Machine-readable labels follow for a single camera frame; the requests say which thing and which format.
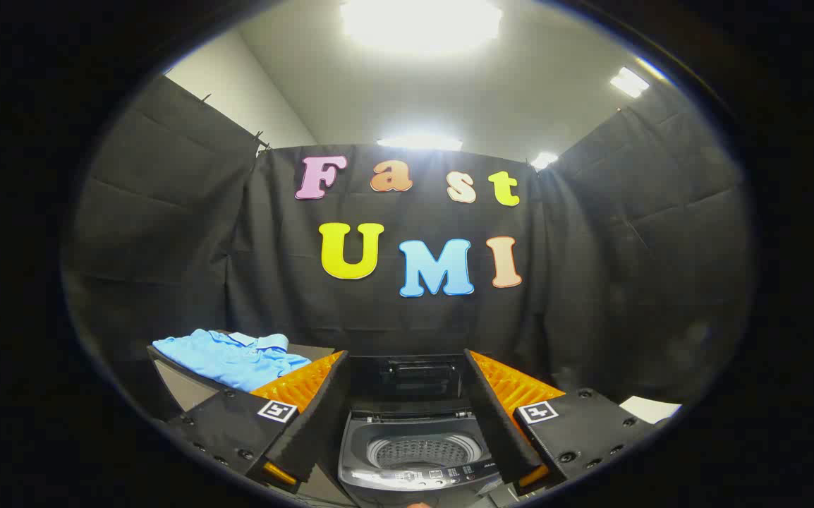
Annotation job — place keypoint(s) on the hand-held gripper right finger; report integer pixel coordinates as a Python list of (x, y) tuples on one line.
[(495, 423)]

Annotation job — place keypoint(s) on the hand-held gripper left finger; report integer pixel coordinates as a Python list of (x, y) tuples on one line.
[(315, 423)]

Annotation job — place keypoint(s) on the dark washing machine lid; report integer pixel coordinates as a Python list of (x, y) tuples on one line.
[(414, 381)]

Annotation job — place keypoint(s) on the grey top-load washing machine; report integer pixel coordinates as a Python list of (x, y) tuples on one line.
[(414, 481)]

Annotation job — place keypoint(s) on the light blue polo shirt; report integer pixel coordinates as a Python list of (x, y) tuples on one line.
[(231, 356)]

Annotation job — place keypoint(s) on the dark grey cabinet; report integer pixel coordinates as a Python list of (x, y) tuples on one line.
[(188, 389)]

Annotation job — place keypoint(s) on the black backdrop cloth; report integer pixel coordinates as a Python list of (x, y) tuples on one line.
[(273, 282)]

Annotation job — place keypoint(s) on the white paper sheet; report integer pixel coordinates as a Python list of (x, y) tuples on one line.
[(650, 409)]

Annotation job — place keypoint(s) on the small rectangular ceiling light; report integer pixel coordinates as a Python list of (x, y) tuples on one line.
[(629, 82), (544, 160)]

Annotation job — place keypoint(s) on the long ceiling light panel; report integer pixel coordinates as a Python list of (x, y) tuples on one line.
[(419, 142)]

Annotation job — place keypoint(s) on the large bright ceiling light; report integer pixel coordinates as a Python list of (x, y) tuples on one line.
[(421, 21)]

